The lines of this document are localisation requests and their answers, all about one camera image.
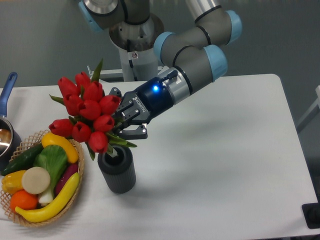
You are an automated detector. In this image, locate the white frame at right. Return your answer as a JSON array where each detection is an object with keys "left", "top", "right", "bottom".
[{"left": 296, "top": 85, "right": 320, "bottom": 134}]

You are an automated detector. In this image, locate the woven wicker basket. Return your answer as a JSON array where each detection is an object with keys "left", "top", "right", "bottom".
[{"left": 0, "top": 130, "right": 85, "bottom": 228}]

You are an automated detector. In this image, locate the yellow squash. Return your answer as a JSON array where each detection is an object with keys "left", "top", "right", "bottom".
[{"left": 41, "top": 132, "right": 80, "bottom": 164}]

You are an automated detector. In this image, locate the long yellow banana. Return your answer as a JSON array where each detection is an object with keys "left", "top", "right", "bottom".
[{"left": 15, "top": 172, "right": 80, "bottom": 223}]

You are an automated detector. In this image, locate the yellow bell pepper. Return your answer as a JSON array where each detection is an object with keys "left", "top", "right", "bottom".
[{"left": 1, "top": 170, "right": 26, "bottom": 195}]

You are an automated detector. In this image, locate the orange fruit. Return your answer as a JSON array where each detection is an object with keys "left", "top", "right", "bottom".
[{"left": 10, "top": 190, "right": 38, "bottom": 213}]

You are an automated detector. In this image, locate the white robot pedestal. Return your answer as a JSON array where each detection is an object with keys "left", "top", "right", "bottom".
[{"left": 109, "top": 11, "right": 164, "bottom": 82}]

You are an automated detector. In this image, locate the beige round disc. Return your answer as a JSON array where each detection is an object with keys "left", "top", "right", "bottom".
[{"left": 21, "top": 167, "right": 51, "bottom": 195}]

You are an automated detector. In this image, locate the purple eggplant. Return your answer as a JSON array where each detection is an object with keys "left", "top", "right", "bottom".
[{"left": 54, "top": 163, "right": 79, "bottom": 196}]

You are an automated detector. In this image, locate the green leafy bok choy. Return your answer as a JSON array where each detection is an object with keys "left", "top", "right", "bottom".
[{"left": 33, "top": 145, "right": 68, "bottom": 206}]

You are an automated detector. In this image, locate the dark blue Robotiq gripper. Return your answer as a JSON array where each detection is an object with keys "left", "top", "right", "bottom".
[{"left": 109, "top": 77, "right": 174, "bottom": 140}]

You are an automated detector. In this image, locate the black device at edge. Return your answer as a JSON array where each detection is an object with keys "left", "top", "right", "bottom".
[{"left": 301, "top": 202, "right": 320, "bottom": 229}]

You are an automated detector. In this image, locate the dark grey ribbed vase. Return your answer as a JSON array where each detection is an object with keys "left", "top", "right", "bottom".
[{"left": 97, "top": 145, "right": 136, "bottom": 194}]

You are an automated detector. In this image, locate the green cucumber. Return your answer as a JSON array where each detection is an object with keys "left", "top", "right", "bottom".
[{"left": 0, "top": 144, "right": 44, "bottom": 176}]

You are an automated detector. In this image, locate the red tulip bouquet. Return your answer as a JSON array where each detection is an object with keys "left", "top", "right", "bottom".
[{"left": 49, "top": 61, "right": 136, "bottom": 159}]

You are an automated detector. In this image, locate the blue handled saucepan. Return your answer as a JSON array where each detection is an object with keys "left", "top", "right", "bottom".
[{"left": 0, "top": 72, "right": 22, "bottom": 171}]

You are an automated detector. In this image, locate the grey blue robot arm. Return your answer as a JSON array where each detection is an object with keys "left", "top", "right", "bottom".
[{"left": 78, "top": 0, "right": 242, "bottom": 140}]

